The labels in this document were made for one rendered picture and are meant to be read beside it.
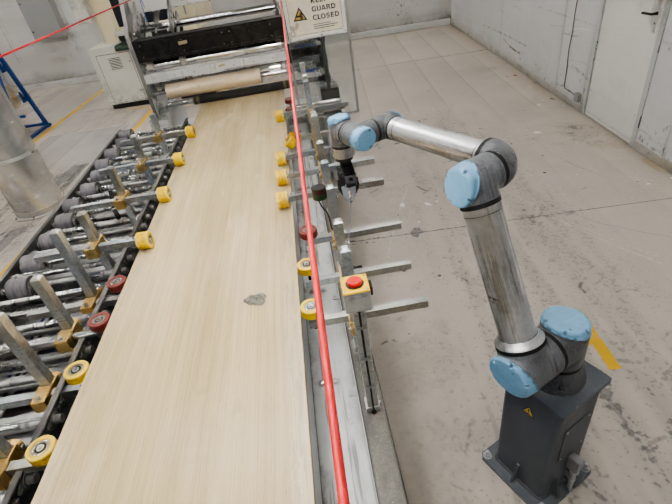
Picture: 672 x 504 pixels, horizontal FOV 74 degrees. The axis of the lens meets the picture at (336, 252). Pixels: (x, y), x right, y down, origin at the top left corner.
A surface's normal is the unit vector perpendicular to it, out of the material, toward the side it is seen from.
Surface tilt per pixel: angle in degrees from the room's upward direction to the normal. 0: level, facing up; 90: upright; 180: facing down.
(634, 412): 0
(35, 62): 90
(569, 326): 5
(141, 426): 0
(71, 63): 90
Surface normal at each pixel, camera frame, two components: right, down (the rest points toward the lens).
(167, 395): -0.14, -0.80
